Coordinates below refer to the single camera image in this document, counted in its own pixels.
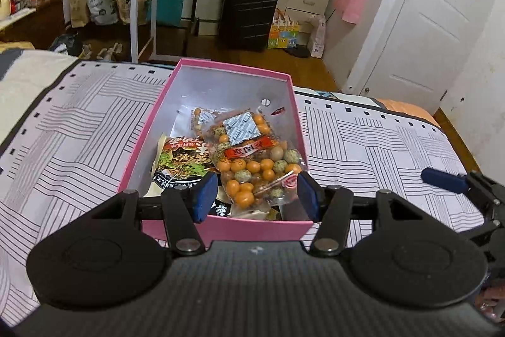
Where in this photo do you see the pair of white shoes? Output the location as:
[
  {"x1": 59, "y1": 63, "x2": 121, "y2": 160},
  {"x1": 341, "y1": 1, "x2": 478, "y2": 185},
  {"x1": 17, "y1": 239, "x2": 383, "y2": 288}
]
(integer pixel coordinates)
[{"x1": 81, "y1": 43, "x2": 123, "y2": 61}]

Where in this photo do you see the black suitcase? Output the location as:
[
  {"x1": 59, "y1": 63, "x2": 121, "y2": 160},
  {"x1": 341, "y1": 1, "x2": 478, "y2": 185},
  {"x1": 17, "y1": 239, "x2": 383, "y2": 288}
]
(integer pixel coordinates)
[{"x1": 218, "y1": 0, "x2": 281, "y2": 53}]

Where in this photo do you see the orange bed sheet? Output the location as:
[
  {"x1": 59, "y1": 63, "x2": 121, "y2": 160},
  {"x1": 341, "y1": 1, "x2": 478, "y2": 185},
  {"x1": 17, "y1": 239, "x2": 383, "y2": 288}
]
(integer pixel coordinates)
[{"x1": 375, "y1": 98, "x2": 440, "y2": 128}]

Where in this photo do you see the noodle snack packet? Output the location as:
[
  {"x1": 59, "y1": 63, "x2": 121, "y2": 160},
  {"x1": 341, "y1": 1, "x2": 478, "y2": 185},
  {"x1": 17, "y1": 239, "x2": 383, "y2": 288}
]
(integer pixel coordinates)
[{"x1": 152, "y1": 134, "x2": 217, "y2": 199}]

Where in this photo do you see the wrapped water bottle pack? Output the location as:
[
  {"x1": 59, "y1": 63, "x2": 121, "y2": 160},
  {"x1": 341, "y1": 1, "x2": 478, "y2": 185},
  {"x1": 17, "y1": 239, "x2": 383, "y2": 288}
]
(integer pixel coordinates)
[{"x1": 310, "y1": 15, "x2": 328, "y2": 58}]

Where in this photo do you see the brown paper bag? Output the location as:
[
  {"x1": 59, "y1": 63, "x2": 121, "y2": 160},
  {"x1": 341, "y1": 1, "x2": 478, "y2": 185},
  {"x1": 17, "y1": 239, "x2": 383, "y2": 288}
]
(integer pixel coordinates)
[
  {"x1": 116, "y1": 0, "x2": 152, "y2": 26},
  {"x1": 70, "y1": 0, "x2": 99, "y2": 27}
]

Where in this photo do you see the grey cream striped quilt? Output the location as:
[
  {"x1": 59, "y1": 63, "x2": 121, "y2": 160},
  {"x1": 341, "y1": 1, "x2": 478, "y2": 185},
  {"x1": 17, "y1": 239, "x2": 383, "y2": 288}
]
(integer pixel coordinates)
[{"x1": 0, "y1": 43, "x2": 80, "y2": 148}]

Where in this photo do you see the wooden nightstand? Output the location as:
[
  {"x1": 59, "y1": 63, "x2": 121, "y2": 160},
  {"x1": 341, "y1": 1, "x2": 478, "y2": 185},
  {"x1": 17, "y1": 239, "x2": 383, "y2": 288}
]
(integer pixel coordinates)
[{"x1": 0, "y1": 0, "x2": 67, "y2": 49}]

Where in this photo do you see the black floor bag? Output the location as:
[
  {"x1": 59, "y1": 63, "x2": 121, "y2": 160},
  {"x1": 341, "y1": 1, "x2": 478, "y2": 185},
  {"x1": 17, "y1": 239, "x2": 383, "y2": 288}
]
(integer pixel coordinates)
[{"x1": 49, "y1": 33, "x2": 83, "y2": 55}]

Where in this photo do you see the pink cardboard box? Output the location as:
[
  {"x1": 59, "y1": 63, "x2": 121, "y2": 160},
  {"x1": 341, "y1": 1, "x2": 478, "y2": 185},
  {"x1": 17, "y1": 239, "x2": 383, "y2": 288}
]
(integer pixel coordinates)
[{"x1": 117, "y1": 58, "x2": 313, "y2": 242}]

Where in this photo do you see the colourful gift bag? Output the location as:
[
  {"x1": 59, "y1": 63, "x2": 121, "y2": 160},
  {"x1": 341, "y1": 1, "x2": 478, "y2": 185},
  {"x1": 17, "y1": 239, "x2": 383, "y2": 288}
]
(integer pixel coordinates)
[{"x1": 267, "y1": 9, "x2": 302, "y2": 49}]

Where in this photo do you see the teal shopping bag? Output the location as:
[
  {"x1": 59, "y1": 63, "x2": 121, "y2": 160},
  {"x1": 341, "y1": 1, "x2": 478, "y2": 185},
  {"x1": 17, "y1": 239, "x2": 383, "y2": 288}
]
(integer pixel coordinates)
[{"x1": 146, "y1": 0, "x2": 194, "y2": 27}]

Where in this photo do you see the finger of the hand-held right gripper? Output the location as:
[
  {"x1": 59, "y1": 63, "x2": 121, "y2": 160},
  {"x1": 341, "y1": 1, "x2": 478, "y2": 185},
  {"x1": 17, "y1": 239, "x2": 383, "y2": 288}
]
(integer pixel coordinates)
[{"x1": 420, "y1": 167, "x2": 505, "y2": 220}]

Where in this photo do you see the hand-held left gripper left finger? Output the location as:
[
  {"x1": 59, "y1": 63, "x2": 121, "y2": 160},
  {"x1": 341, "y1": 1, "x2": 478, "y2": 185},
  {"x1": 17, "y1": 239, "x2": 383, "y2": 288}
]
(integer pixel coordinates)
[{"x1": 92, "y1": 172, "x2": 219, "y2": 256}]

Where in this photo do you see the black cracker packet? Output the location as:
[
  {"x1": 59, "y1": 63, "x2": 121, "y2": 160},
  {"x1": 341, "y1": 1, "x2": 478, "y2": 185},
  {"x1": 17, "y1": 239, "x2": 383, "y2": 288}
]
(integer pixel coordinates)
[{"x1": 209, "y1": 197, "x2": 233, "y2": 218}]

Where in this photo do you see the clear bag of coated nuts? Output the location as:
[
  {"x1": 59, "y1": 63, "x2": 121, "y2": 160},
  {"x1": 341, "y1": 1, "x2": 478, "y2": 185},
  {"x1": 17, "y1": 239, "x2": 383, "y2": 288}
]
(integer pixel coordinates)
[{"x1": 201, "y1": 109, "x2": 308, "y2": 211}]

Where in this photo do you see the white printed bag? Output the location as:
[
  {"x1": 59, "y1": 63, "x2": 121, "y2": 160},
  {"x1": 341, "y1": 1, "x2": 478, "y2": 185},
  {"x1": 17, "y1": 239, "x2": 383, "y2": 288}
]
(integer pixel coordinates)
[{"x1": 87, "y1": 0, "x2": 119, "y2": 26}]

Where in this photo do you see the white door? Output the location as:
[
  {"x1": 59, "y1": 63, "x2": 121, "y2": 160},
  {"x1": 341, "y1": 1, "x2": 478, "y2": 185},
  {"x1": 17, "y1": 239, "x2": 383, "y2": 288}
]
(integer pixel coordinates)
[{"x1": 347, "y1": 0, "x2": 505, "y2": 114}]

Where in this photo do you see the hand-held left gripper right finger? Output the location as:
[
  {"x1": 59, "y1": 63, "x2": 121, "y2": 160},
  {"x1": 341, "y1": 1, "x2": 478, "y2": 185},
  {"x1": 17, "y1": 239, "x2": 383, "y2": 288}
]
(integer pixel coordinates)
[{"x1": 297, "y1": 171, "x2": 424, "y2": 258}]

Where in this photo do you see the line-patterned white blanket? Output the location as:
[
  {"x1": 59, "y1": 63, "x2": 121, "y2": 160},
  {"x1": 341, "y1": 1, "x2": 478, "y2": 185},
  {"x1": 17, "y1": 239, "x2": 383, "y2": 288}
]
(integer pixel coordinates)
[{"x1": 0, "y1": 61, "x2": 486, "y2": 326}]

